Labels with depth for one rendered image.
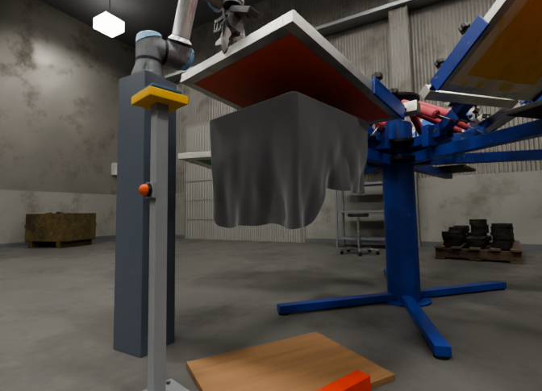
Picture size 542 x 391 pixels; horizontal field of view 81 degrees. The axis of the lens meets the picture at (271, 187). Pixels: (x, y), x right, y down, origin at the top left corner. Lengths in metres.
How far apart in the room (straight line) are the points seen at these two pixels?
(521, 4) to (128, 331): 1.97
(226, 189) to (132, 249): 0.51
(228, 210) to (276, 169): 0.28
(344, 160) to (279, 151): 0.31
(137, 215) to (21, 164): 6.70
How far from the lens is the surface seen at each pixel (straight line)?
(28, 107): 8.35
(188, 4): 1.75
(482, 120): 2.39
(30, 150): 8.18
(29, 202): 8.07
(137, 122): 1.51
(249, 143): 1.11
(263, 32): 1.07
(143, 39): 1.70
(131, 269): 1.49
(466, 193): 5.66
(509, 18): 1.62
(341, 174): 1.19
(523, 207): 5.72
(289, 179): 0.97
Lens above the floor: 0.57
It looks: 5 degrees up
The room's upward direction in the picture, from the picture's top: 1 degrees counter-clockwise
